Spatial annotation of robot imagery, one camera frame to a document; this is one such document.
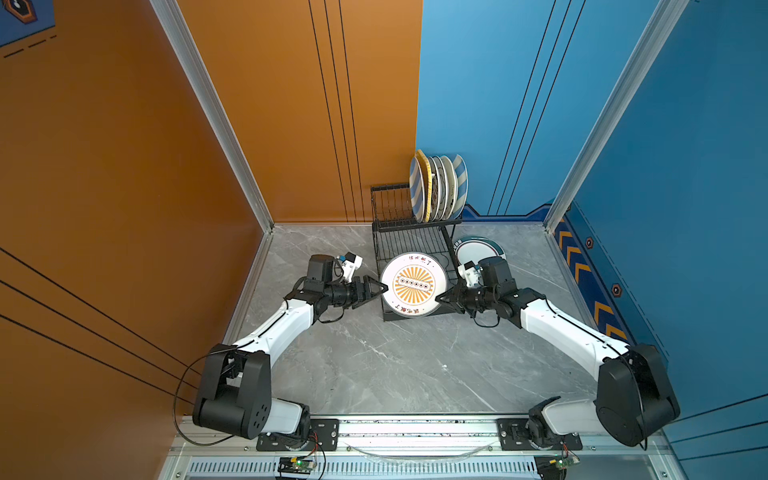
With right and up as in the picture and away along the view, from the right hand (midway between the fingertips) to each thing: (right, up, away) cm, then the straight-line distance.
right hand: (433, 299), depth 81 cm
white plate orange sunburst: (-5, +5, +4) cm, 8 cm away
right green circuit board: (+29, -37, -11) cm, 48 cm away
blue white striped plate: (+10, +33, +6) cm, 35 cm away
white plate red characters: (+1, +29, +2) cm, 29 cm away
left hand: (-14, +2, +1) cm, 14 cm away
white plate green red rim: (+21, +14, +32) cm, 40 cm away
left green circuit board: (-33, -38, -11) cm, 51 cm away
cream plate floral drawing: (+6, +31, +2) cm, 32 cm away
